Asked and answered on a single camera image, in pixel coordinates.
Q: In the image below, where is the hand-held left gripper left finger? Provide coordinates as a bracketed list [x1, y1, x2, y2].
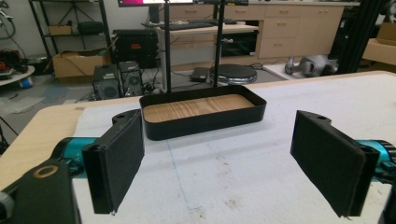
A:
[81, 108, 146, 216]

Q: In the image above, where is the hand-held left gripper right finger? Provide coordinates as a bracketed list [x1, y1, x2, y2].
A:
[290, 109, 381, 218]

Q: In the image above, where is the white table mat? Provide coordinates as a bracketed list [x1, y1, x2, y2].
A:
[72, 73, 396, 224]

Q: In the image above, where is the black computer tower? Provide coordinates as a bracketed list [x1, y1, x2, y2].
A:
[118, 60, 145, 96]
[92, 63, 124, 101]

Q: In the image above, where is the black tray with wooden bottom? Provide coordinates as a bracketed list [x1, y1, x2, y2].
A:
[138, 84, 268, 142]

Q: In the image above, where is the grey robot part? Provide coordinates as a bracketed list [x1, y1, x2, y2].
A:
[284, 54, 339, 78]

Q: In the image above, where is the open cardboard box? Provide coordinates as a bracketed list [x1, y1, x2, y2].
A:
[51, 49, 112, 79]

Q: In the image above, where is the black metal stand pole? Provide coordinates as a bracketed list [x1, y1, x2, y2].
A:
[213, 0, 226, 89]
[163, 0, 173, 94]

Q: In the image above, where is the black equipment case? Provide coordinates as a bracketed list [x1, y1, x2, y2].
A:
[112, 28, 159, 70]

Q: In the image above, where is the black laptop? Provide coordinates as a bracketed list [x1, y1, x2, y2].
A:
[190, 66, 211, 83]

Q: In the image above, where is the blue tape roll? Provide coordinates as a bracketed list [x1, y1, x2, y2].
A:
[20, 77, 34, 90]

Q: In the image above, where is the black round disc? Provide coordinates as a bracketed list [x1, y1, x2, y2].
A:
[208, 63, 259, 86]

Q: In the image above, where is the white round table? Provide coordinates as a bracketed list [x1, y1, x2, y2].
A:
[0, 65, 36, 88]

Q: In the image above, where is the black metal shelf rack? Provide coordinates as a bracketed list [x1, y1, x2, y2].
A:
[27, 0, 114, 61]

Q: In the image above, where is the light wooden cabinet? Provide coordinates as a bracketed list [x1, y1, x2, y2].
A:
[169, 2, 347, 61]

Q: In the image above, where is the light wooden desk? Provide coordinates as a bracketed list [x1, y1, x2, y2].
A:
[154, 23, 260, 91]

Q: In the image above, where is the black keyboard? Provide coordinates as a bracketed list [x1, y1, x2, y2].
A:
[158, 21, 215, 32]

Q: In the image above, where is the computer monitor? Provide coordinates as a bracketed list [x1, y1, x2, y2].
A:
[117, 0, 194, 7]

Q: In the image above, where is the black aluminium frame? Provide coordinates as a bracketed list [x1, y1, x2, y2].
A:
[329, 0, 388, 75]

